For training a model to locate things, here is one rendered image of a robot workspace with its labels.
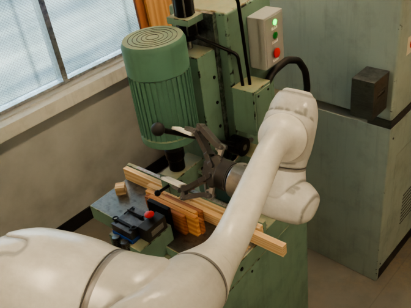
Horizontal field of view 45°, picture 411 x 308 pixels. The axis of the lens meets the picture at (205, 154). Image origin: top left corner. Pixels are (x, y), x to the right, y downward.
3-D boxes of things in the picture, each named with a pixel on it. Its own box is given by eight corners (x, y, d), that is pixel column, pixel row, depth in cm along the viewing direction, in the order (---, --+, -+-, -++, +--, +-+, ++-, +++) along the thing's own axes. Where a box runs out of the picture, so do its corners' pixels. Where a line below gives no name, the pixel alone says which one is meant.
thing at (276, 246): (148, 194, 176) (145, 185, 174) (151, 190, 177) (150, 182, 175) (283, 257, 144) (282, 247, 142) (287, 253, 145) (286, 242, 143)
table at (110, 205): (71, 234, 173) (66, 220, 169) (135, 186, 191) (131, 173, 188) (207, 316, 138) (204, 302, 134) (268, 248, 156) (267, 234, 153)
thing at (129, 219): (112, 233, 153) (108, 219, 150) (138, 212, 159) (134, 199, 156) (142, 250, 145) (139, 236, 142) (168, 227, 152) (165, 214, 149)
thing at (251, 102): (235, 129, 157) (230, 87, 148) (252, 117, 162) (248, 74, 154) (257, 137, 152) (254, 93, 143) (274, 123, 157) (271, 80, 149)
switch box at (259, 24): (249, 67, 153) (246, 16, 144) (268, 55, 159) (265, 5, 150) (266, 71, 150) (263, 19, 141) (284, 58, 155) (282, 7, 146)
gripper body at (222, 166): (239, 194, 123) (210, 182, 129) (247, 161, 122) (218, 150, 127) (221, 196, 117) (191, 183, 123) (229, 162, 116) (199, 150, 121)
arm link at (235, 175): (268, 167, 119) (248, 159, 122) (248, 168, 112) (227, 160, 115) (259, 203, 121) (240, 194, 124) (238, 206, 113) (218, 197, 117)
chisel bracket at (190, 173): (163, 194, 161) (158, 173, 157) (191, 171, 170) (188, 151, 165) (180, 201, 157) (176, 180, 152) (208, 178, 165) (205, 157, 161)
